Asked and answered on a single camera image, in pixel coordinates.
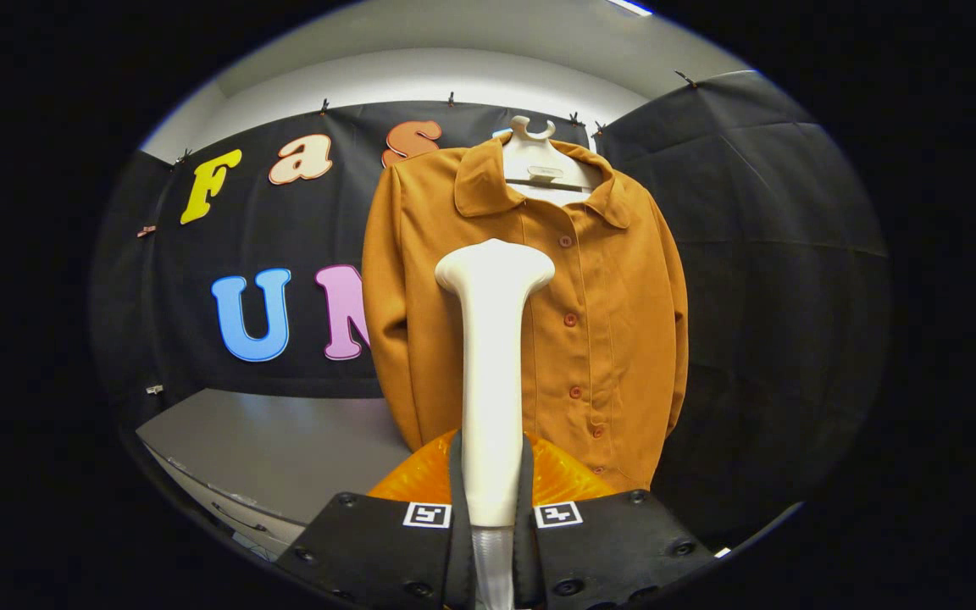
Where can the long ceiling light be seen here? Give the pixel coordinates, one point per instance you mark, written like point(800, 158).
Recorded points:
point(630, 7)

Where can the grey cabinet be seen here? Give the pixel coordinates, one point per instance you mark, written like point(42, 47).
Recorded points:
point(285, 449)

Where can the row of black clips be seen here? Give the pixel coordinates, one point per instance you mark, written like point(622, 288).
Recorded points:
point(324, 107)

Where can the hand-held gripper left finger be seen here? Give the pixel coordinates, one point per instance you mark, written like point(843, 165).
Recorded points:
point(459, 551)

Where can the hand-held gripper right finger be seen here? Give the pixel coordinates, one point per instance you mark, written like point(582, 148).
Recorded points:
point(525, 551)

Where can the white garment hanger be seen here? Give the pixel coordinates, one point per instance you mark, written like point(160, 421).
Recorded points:
point(539, 157)

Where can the orange button shirt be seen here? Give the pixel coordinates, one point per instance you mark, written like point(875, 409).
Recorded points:
point(607, 339)

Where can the white garment steamer head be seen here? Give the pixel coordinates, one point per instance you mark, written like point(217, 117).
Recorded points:
point(492, 381)

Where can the plain black backdrop cloth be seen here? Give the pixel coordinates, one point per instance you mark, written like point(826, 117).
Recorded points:
point(776, 296)
point(128, 296)

